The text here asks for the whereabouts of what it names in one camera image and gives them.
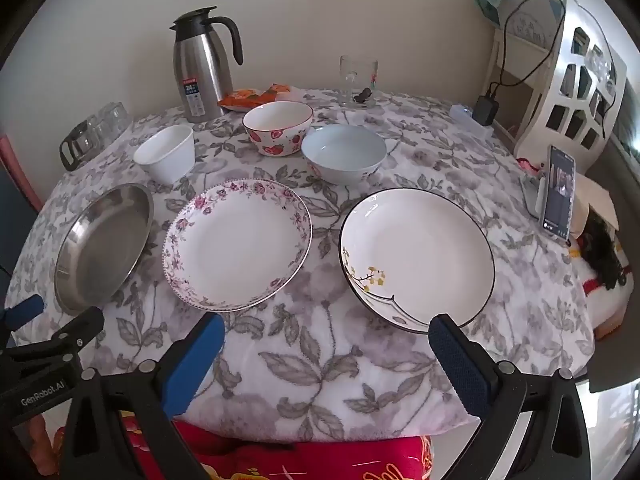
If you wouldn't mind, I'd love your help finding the stainless steel plate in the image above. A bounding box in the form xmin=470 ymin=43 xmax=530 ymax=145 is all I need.
xmin=54 ymin=183 xmax=154 ymax=315

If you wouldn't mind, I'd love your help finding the pink floral rim plate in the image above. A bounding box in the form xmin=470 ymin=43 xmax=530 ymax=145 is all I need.
xmin=162 ymin=179 xmax=312 ymax=312

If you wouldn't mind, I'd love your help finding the black rim white plate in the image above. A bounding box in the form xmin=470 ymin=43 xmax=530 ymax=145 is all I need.
xmin=338 ymin=188 xmax=496 ymax=334

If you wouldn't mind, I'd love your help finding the white square bowl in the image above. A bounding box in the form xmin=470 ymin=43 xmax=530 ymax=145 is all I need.
xmin=134 ymin=125 xmax=195 ymax=185

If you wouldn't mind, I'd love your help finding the strawberry pattern bowl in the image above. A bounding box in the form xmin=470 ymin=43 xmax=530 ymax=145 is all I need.
xmin=242 ymin=101 xmax=314 ymax=157

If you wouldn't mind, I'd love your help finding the light blue bowl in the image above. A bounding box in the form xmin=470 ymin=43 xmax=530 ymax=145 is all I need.
xmin=302 ymin=125 xmax=387 ymax=185

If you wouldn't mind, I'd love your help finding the red patterned blanket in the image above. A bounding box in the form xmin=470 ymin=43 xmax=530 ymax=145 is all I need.
xmin=49 ymin=418 xmax=434 ymax=480

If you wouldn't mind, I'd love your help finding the floral grey tablecloth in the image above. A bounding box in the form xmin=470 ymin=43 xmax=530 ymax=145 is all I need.
xmin=3 ymin=86 xmax=597 ymax=443

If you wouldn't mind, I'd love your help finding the upturned drinking glass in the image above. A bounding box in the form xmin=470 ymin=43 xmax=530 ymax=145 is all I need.
xmin=99 ymin=102 xmax=132 ymax=138

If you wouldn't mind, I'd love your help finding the white phone stand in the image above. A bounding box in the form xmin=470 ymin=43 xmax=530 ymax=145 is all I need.
xmin=520 ymin=172 xmax=547 ymax=220

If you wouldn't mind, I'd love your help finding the smartphone on stand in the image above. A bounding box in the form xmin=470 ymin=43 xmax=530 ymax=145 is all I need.
xmin=540 ymin=145 xmax=576 ymax=243

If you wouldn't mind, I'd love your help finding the white power strip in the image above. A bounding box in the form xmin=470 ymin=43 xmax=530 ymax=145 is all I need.
xmin=449 ymin=104 xmax=494 ymax=139

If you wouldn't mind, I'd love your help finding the black charger adapter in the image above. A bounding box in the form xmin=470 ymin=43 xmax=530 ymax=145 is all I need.
xmin=472 ymin=94 xmax=499 ymax=127

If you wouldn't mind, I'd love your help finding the orange snack packet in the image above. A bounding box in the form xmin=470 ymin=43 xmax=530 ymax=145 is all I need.
xmin=260 ymin=84 xmax=292 ymax=103
xmin=218 ymin=89 xmax=268 ymax=113

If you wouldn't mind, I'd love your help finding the stainless steel thermos jug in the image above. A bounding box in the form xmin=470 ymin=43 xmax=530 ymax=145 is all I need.
xmin=170 ymin=6 xmax=244 ymax=124

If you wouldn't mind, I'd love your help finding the white lattice shelf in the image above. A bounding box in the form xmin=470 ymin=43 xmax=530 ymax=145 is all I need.
xmin=484 ymin=0 xmax=627 ymax=174

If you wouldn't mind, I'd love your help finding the clear glass mug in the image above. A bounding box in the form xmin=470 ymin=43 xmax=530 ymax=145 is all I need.
xmin=340 ymin=55 xmax=378 ymax=108

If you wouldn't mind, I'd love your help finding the glass teapot black handle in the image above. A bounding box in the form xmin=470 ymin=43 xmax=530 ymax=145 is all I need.
xmin=58 ymin=120 xmax=110 ymax=171

